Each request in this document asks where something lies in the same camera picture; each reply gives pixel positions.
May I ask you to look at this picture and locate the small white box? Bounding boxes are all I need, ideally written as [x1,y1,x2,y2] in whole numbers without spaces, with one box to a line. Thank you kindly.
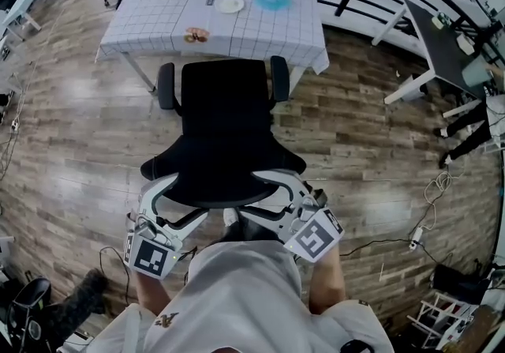
[456,32,475,56]

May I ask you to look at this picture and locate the teal bin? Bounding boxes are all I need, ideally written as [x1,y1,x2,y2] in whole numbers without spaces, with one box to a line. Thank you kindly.
[460,54,495,88]

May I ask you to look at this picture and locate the person's dark trousers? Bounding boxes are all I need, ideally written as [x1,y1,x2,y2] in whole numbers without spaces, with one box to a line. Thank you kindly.
[219,216,286,245]

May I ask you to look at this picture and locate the desk with white checked tablecloth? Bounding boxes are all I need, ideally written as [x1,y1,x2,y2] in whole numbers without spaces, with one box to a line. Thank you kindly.
[95,0,331,96]

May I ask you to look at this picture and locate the thin black cable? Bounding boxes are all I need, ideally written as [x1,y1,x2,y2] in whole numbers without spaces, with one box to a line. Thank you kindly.
[97,246,134,306]

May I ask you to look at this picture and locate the person's right forearm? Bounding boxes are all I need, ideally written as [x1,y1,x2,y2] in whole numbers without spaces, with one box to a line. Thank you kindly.
[306,244,348,316]

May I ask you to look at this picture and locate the white cable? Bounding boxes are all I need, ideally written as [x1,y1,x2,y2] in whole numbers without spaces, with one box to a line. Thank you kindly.
[423,171,455,231]

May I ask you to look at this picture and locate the black office chair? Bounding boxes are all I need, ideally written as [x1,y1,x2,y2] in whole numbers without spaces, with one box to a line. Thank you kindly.
[140,54,308,210]

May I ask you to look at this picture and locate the person's left forearm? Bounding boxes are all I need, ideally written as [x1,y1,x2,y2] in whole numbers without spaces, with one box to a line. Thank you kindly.
[133,269,175,315]

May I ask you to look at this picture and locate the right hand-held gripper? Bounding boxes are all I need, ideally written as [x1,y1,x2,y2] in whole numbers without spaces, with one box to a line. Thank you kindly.
[240,169,346,264]

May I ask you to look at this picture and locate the black furry object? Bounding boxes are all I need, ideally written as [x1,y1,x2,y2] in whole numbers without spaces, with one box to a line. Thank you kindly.
[49,267,110,341]

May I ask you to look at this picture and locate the black bag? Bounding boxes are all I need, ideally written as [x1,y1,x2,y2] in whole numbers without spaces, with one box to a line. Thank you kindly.
[431,263,495,306]

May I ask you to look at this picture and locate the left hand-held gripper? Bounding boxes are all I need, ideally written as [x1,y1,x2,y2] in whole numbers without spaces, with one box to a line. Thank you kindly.
[123,172,210,280]

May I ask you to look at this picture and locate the white wire rack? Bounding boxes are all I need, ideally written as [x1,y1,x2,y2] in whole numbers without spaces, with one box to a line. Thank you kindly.
[406,291,477,349]

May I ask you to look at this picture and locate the white bench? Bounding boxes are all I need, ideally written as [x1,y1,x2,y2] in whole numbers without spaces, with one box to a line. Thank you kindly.
[317,0,429,57]

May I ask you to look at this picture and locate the white plate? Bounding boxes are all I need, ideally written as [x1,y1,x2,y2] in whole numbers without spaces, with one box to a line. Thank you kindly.
[214,0,245,13]

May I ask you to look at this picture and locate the person's white shirt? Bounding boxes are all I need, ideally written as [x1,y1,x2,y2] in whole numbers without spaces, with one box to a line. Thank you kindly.
[84,239,395,353]

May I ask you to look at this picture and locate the black-topped table with white legs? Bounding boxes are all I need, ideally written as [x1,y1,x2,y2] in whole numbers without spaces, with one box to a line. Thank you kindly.
[383,0,496,119]

